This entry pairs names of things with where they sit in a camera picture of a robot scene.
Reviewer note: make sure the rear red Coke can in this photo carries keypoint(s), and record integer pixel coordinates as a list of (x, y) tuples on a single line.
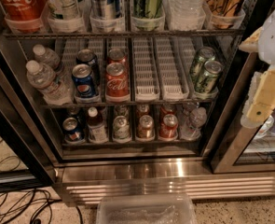
[(117, 55)]

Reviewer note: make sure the front blue Pepsi can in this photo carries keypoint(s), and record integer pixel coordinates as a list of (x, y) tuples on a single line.
[(83, 79)]

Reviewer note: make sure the front water bottle middle shelf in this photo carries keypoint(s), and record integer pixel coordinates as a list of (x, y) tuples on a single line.
[(55, 91)]

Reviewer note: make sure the silver green can top shelf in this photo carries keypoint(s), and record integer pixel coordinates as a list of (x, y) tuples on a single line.
[(64, 9)]

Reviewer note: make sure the white empty shelf tray left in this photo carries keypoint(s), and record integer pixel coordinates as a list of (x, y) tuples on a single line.
[(145, 71)]

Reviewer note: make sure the stainless steel fridge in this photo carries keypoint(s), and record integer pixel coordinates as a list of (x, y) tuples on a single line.
[(227, 161)]

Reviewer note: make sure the front red Coke can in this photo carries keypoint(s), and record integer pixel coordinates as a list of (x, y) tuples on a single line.
[(116, 77)]

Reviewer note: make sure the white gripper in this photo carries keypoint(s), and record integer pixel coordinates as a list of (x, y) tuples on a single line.
[(273, 44)]

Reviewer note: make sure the rear dark Pepsi can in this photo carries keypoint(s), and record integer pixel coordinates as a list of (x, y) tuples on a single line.
[(87, 56)]

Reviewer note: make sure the orange can bottom shelf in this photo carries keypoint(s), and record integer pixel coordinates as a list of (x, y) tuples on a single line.
[(145, 129)]

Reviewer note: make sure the silver green can shelf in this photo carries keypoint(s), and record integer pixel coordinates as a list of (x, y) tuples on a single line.
[(64, 9), (121, 128)]

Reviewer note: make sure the silver blue can top shelf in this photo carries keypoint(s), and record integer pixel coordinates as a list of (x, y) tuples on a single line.
[(106, 9)]

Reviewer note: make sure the white empty shelf tray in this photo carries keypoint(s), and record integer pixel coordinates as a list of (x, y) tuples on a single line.
[(145, 71), (171, 75)]

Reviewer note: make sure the red Coke can bottom shelf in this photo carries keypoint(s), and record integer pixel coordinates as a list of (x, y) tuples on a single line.
[(168, 126)]

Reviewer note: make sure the water bottle bottom shelf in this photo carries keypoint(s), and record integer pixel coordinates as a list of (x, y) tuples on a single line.
[(191, 128)]

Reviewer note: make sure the silver green can bottom shelf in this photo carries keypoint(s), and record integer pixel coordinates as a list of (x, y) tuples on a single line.
[(121, 128)]

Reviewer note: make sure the rear water bottle middle shelf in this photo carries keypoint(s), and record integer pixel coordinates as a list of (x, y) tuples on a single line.
[(48, 56)]

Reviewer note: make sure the red Coca-Cola can top shelf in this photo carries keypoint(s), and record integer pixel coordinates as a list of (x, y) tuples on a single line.
[(25, 16)]

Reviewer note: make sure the brown bottle bottom shelf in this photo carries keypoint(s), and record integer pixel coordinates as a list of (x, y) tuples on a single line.
[(97, 131)]

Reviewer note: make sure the white empty shelf tray right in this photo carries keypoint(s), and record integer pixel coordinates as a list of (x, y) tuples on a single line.
[(171, 75)]

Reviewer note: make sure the gold brown can top shelf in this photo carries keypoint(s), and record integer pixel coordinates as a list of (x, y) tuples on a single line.
[(223, 14)]

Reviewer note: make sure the blue Pepsi can bottom shelf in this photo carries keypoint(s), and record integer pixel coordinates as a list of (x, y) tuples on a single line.
[(73, 130)]

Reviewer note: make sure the clear plastic bin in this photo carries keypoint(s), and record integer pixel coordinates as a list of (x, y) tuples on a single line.
[(146, 209)]

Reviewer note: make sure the rear green can middle shelf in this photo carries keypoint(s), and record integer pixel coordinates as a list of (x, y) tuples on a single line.
[(202, 56)]

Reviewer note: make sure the front green can middle shelf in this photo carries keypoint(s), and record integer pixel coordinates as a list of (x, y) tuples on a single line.
[(208, 77)]

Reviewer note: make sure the clear water bottle top shelf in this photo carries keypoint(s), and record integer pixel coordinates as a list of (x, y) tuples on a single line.
[(184, 15)]

